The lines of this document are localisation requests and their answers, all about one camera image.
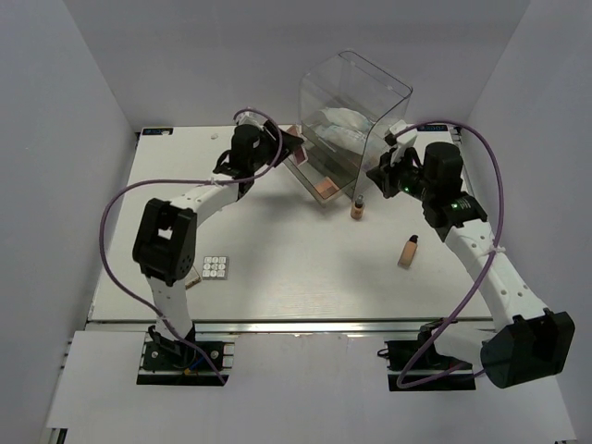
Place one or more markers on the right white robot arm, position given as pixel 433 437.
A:
pixel 530 341

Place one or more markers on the left blue table label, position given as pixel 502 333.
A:
pixel 157 131

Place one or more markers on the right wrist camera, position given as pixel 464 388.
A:
pixel 399 137

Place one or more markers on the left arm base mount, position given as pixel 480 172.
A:
pixel 171 363

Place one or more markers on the beige foundation bottle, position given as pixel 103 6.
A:
pixel 408 252

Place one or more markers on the white blue tube pouch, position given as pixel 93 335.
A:
pixel 352 140

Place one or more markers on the right blue table label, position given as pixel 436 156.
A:
pixel 432 128

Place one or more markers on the pink eyeshadow palette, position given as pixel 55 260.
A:
pixel 326 189

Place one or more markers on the brown compact box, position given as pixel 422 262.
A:
pixel 193 278

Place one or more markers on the blue table label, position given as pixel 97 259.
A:
pixel 157 131
pixel 432 128

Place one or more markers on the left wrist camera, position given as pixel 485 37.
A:
pixel 249 118

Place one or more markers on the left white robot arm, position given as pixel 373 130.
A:
pixel 165 245

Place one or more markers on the small foundation bottle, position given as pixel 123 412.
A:
pixel 357 207

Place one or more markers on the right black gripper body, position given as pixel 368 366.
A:
pixel 405 176

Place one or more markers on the clear acrylic makeup organizer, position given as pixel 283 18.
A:
pixel 347 104

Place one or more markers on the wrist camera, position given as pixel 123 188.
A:
pixel 249 118
pixel 399 137

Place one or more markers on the silver nine-pan palette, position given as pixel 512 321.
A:
pixel 215 267

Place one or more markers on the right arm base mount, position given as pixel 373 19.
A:
pixel 398 352

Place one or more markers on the aluminium front rail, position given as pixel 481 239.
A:
pixel 306 327

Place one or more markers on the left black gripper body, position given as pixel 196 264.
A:
pixel 266 148

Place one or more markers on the white cotton pad pack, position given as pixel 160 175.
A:
pixel 346 118

